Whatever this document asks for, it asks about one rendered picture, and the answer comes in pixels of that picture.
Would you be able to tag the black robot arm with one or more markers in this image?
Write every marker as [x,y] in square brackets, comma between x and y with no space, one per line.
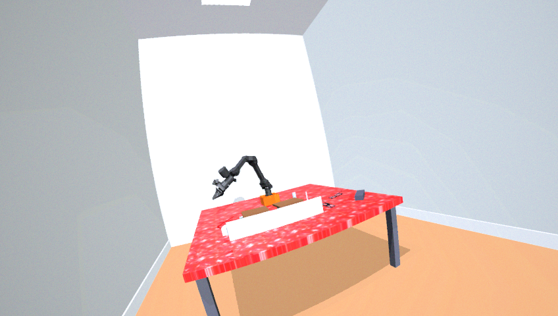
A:
[235,171]

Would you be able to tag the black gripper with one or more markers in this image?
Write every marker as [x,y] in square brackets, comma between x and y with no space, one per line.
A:
[222,188]

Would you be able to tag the white flat rectangular panel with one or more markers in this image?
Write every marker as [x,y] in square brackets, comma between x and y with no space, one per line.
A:
[262,222]

